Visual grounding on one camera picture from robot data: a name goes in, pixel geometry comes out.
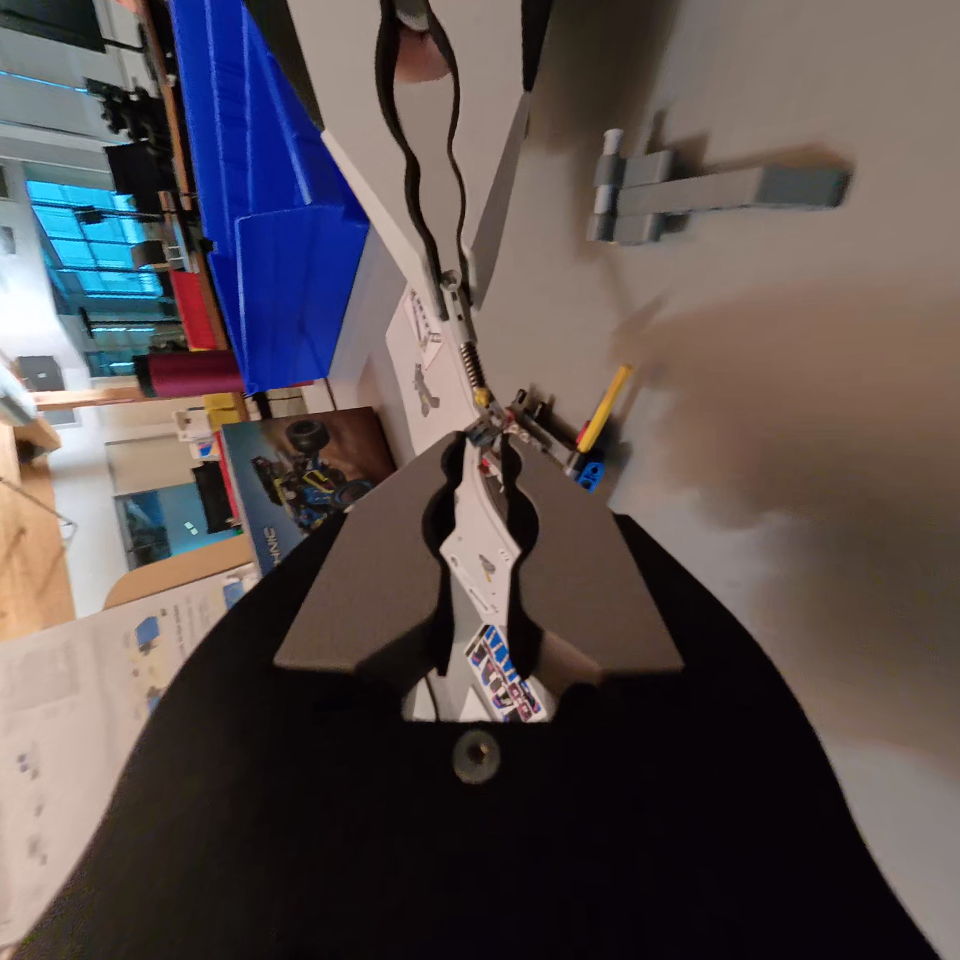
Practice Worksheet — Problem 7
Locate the open instruction booklet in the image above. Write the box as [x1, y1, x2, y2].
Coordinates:
[384, 281, 526, 627]
[0, 566, 260, 864]

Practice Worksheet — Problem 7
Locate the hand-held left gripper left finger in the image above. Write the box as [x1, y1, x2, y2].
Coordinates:
[272, 429, 468, 710]

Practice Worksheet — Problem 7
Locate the dark grey lego arm assembly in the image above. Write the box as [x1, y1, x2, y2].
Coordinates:
[585, 112, 856, 249]

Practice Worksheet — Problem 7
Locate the lego shock absorber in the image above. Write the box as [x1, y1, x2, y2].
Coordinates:
[438, 268, 515, 432]

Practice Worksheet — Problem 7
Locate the maroon bottle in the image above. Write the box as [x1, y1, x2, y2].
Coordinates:
[133, 347, 246, 400]

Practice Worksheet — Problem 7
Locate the red box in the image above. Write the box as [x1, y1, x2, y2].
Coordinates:
[168, 268, 220, 351]

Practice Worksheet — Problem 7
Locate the person's right hand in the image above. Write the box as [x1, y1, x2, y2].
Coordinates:
[397, 28, 453, 84]

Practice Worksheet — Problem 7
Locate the dark lego box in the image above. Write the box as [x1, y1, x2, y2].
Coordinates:
[219, 407, 399, 579]

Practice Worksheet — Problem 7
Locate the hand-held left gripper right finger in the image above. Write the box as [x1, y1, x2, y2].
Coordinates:
[501, 437, 686, 702]

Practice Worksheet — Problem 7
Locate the lego chassis assembly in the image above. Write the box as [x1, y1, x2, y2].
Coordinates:
[465, 365, 635, 496]

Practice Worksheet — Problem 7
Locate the blue plastic bin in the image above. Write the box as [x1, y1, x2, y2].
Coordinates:
[168, 0, 369, 226]
[210, 210, 372, 391]

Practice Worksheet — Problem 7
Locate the yellow box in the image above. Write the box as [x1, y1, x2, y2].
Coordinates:
[202, 393, 250, 432]

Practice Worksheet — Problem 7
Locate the beige cardboard panel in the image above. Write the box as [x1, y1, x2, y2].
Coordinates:
[105, 532, 260, 610]

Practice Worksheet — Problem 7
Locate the sticker sheet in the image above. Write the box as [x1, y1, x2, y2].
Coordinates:
[463, 622, 552, 723]

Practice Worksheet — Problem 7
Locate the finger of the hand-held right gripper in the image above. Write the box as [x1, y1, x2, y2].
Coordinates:
[431, 0, 535, 310]
[287, 0, 455, 322]

